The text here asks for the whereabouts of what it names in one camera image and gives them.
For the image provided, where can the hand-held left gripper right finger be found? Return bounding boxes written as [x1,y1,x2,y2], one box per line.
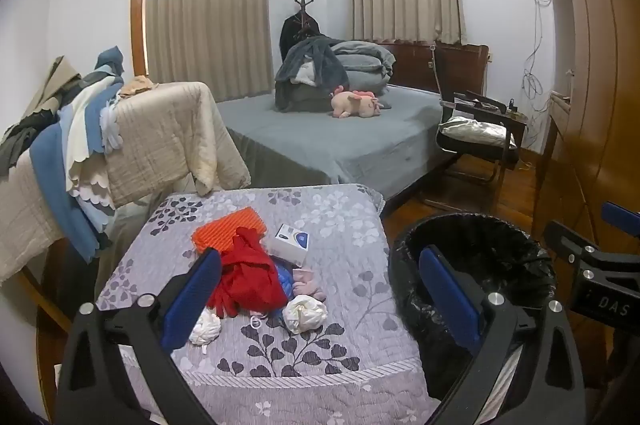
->
[419,245,588,425]

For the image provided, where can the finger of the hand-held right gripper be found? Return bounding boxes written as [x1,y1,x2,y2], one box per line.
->
[544,220,602,267]
[602,202,640,227]

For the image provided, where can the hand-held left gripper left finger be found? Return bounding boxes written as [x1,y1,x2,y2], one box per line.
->
[55,247,223,425]

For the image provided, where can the white tissue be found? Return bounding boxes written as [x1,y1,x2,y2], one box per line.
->
[282,294,328,335]
[189,309,222,346]

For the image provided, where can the red plastic bag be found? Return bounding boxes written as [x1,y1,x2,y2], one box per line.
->
[207,227,288,318]

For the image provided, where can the trash bin with black liner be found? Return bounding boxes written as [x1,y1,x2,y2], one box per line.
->
[389,212,558,398]

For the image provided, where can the orange foam net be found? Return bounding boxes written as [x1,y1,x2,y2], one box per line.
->
[192,206,266,258]

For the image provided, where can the blue plastic bag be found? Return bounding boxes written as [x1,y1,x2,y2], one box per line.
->
[272,261,297,311]

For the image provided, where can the white cardboard box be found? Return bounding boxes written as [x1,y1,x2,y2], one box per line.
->
[262,223,310,267]

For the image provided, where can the pink plastic bag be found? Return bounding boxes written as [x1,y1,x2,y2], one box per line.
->
[292,269,327,301]

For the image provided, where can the black metal chair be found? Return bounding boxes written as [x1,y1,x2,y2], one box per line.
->
[435,90,521,211]

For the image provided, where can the wooden side cabinet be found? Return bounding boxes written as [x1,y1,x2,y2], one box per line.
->
[532,90,573,236]

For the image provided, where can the grey floral quilt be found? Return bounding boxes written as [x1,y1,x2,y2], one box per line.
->
[95,184,451,425]

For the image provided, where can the silver seat cushion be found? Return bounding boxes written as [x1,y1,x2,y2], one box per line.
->
[440,115,506,149]

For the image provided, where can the wooden wardrobe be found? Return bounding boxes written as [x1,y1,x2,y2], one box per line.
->
[530,0,640,256]

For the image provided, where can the beige quilted blanket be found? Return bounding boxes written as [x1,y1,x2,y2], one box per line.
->
[0,81,251,281]

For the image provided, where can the pale blue scalloped cloth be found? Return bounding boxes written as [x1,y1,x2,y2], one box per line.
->
[97,98,127,154]

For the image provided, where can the cream scalloped cloth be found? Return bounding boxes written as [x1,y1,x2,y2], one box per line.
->
[65,80,121,206]

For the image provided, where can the dark wooden headboard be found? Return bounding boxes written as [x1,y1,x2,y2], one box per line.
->
[377,41,490,98]

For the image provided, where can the bed with grey sheet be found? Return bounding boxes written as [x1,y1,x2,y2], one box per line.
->
[212,82,463,202]

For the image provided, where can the pink plush toy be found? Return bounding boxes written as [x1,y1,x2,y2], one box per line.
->
[330,89,391,120]

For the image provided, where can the peach cloth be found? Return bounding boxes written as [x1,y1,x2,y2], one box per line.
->
[117,75,158,98]

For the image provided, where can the dark green clothing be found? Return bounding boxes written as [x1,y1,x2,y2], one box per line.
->
[0,105,63,178]

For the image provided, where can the grey pillow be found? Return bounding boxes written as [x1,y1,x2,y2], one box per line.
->
[345,69,391,95]

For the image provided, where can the khaki cloth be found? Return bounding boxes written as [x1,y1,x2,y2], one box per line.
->
[25,55,82,118]

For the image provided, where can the folded grey duvet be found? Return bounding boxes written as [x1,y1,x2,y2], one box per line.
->
[332,40,396,73]

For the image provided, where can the dark grey fleece blanket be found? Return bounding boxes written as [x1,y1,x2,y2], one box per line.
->
[274,34,351,112]

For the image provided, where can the dark jacket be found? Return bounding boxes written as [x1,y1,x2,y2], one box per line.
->
[280,14,323,71]

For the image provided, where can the wide beige curtain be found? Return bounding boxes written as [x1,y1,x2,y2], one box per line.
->
[144,0,273,103]

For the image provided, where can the wooden coat rack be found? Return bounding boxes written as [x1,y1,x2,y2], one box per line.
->
[292,0,313,41]

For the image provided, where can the white wall cables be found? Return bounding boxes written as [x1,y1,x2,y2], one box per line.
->
[520,0,553,116]

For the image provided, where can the wooden chair frame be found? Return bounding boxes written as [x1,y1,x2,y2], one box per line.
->
[15,235,76,336]

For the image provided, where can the wooden window frame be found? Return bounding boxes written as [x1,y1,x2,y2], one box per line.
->
[131,0,151,81]

